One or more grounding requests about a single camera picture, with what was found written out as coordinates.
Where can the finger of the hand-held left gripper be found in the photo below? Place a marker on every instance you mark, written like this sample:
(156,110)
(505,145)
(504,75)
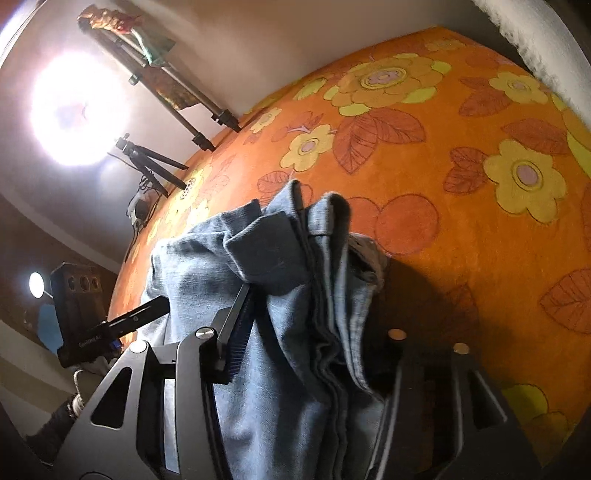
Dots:
(138,314)

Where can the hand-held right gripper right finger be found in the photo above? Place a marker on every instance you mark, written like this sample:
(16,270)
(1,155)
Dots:
(401,364)

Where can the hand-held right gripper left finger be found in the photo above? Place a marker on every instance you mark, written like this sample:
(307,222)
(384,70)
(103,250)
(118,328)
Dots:
(240,341)

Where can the light blue denim pants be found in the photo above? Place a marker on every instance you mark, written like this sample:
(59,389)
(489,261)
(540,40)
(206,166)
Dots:
(286,369)

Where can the blue object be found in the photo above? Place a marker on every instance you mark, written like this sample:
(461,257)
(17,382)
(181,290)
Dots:
(48,327)

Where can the bright oval lamp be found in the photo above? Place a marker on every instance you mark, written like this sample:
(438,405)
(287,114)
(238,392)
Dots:
(36,282)

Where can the power adapter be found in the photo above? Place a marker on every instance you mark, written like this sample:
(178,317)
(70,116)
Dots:
(141,210)

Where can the small black tripod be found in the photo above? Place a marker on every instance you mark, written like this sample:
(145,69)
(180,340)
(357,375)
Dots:
(147,159)

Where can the tall metal tripod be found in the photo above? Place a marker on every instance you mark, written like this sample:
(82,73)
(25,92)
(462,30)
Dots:
(205,142)

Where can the orange floral bed sheet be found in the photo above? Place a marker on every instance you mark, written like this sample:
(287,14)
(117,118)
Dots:
(438,161)

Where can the patterned cloth on tripod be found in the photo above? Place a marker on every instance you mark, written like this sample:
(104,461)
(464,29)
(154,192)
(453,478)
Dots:
(106,18)

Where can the green striped white blanket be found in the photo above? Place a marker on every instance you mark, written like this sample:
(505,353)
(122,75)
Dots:
(545,37)

